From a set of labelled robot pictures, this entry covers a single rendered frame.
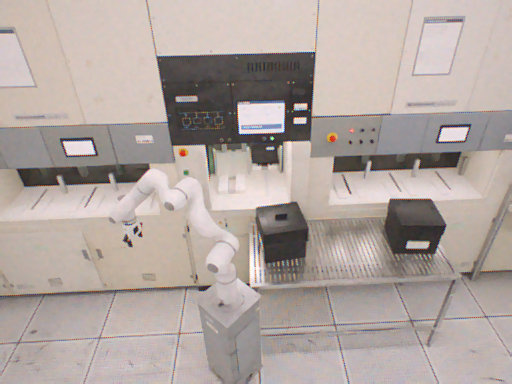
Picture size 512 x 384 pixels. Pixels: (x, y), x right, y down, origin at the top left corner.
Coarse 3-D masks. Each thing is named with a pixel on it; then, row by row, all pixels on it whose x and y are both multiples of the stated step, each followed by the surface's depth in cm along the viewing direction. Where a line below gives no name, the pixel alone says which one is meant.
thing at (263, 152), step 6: (252, 144) 293; (258, 144) 293; (264, 144) 293; (270, 144) 294; (276, 144) 294; (252, 150) 296; (258, 150) 296; (264, 150) 297; (270, 150) 297; (276, 150) 297; (252, 156) 299; (258, 156) 299; (264, 156) 300; (270, 156) 300; (276, 156) 300; (252, 162) 302; (258, 162) 303; (264, 162) 303; (270, 162) 305; (276, 162) 304
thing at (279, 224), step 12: (276, 204) 245; (288, 204) 245; (264, 216) 235; (276, 216) 232; (288, 216) 234; (300, 216) 234; (264, 228) 225; (276, 228) 225; (288, 228) 225; (300, 228) 225; (264, 240) 223; (276, 240) 225; (288, 240) 227; (300, 240) 229
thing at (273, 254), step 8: (264, 248) 229; (272, 248) 229; (280, 248) 230; (288, 248) 231; (296, 248) 233; (304, 248) 234; (264, 256) 233; (272, 256) 233; (280, 256) 234; (288, 256) 236; (296, 256) 237; (304, 256) 239
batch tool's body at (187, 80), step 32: (160, 64) 203; (192, 64) 204; (224, 64) 205; (256, 64) 207; (288, 64) 207; (192, 96) 215; (224, 96) 215; (256, 96) 217; (288, 96) 218; (288, 128) 230; (192, 160) 240; (224, 160) 321; (288, 160) 259; (256, 192) 281; (288, 192) 265; (224, 224) 272; (192, 256) 289
